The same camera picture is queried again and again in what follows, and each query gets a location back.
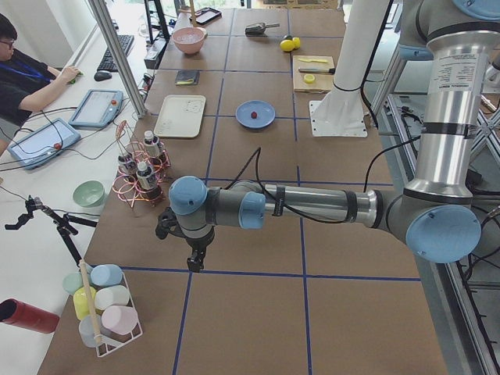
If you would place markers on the white pastel cup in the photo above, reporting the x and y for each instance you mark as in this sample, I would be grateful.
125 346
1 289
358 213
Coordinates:
114 295

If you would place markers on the pink bowl with ice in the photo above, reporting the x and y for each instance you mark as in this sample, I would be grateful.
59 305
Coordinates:
190 40

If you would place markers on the yellow plastic knife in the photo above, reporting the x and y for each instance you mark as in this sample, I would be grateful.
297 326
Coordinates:
308 60

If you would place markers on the yellow lemon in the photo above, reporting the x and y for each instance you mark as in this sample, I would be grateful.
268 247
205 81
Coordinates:
297 42
287 45

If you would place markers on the lemon half slice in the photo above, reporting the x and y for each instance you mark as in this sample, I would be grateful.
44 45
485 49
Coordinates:
308 78

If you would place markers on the pink pastel cup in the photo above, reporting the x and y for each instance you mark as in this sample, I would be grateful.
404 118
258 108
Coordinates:
120 319

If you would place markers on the green bowl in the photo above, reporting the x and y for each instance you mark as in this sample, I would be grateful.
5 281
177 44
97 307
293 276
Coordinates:
90 193

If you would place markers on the white wire cup rack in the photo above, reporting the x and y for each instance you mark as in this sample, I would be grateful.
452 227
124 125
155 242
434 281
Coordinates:
107 340

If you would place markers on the green pastel cup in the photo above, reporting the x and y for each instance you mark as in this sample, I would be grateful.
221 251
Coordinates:
72 282

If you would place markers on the seated person in black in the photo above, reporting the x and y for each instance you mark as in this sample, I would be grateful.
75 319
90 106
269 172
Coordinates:
27 85

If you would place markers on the red cylinder bottle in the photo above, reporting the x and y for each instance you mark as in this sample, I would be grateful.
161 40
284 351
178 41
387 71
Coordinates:
23 315

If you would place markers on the copper wire bottle rack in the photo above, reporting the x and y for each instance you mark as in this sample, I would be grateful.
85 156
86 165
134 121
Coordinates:
127 191

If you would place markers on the blue teach pendant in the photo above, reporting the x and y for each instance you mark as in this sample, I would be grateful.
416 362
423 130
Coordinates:
44 144
97 109

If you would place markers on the dark drink bottle three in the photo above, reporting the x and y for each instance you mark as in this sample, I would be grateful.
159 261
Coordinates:
147 179

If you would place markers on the grey folded cloth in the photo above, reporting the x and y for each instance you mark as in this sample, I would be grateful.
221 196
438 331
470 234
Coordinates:
187 77

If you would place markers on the dark drink bottle two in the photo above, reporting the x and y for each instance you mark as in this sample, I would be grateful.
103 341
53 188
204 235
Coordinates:
152 147

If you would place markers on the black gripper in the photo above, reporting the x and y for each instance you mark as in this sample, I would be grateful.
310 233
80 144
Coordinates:
198 244

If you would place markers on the yellow lemon back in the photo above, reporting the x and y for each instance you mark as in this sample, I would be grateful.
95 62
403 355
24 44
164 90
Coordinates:
297 42

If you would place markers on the blue pastel cup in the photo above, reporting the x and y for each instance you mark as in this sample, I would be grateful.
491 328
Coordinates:
106 275

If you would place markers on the aluminium frame post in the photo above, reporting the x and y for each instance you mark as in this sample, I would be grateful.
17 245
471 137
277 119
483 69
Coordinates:
104 21

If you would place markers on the black computer mouse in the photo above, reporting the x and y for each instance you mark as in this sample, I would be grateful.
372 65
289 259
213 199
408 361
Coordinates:
102 75

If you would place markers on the blue teach pendant far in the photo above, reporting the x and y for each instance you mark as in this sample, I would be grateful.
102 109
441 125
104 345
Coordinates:
97 109

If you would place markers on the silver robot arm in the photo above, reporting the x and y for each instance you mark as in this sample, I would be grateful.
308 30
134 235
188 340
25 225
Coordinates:
432 215

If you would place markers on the cream bear tray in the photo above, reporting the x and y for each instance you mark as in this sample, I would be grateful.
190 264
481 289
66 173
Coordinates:
180 116

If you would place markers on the blue plate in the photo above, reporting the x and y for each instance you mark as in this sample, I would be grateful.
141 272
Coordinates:
266 114

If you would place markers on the steel knife handle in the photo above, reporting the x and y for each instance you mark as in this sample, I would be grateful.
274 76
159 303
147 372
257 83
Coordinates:
329 71

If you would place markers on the blue teach pendant near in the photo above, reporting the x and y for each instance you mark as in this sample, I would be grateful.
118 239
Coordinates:
44 144

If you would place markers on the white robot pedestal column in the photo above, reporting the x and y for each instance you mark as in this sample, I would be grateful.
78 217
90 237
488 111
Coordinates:
340 113

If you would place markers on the yellow pastel cup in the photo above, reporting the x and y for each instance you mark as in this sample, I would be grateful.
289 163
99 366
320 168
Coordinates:
80 303

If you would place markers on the dark drink bottle one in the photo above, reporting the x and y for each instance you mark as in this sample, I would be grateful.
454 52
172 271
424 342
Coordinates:
127 165

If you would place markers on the grey pastel cup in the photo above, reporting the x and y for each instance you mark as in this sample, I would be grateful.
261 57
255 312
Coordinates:
86 331

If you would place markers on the wooden cutting board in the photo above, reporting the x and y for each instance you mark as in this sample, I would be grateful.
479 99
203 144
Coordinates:
323 83

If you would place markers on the yellow lemon front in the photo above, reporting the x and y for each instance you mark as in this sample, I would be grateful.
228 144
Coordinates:
287 45

